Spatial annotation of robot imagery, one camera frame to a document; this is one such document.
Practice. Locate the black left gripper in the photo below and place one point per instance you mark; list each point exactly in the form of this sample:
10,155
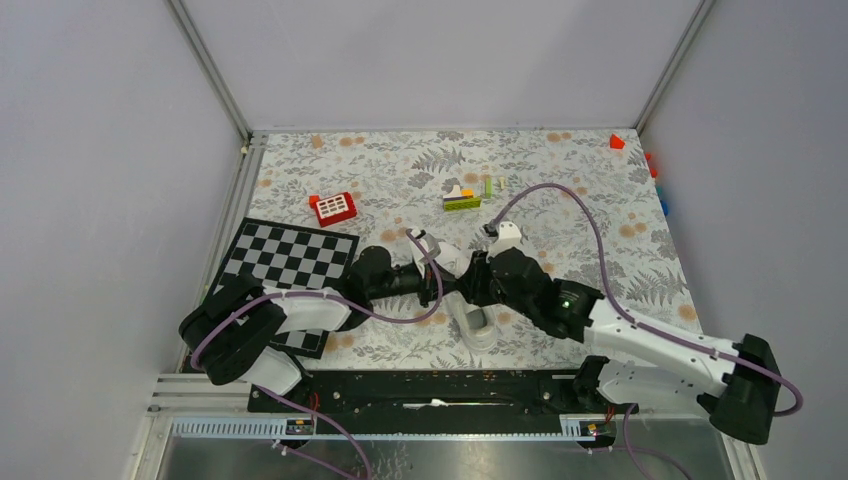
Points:
429,286

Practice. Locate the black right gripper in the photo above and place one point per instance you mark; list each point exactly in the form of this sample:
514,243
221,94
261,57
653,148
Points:
472,287

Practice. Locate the white sneaker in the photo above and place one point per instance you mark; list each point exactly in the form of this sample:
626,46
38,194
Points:
475,323

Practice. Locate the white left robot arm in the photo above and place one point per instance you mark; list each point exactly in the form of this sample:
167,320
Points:
230,334

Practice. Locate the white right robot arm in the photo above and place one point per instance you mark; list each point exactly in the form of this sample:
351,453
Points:
734,383

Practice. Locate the floral patterned table mat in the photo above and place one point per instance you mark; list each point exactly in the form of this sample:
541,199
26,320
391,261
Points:
587,212

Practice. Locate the green toy brick stack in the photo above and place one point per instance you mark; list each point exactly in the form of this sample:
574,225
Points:
460,199

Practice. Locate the red white grid toy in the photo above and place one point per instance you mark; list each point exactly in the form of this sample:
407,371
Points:
333,209

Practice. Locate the black white chessboard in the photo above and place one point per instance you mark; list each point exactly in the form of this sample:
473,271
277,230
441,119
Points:
285,256

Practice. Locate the red triangular block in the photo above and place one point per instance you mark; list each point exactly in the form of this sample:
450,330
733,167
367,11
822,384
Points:
616,143

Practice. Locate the blue toy piece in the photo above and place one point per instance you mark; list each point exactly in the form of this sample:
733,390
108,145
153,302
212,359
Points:
663,201

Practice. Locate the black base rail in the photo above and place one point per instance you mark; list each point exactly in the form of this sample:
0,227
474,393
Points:
347,392

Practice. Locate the grey slotted cable duct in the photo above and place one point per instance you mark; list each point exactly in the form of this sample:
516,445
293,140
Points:
420,425

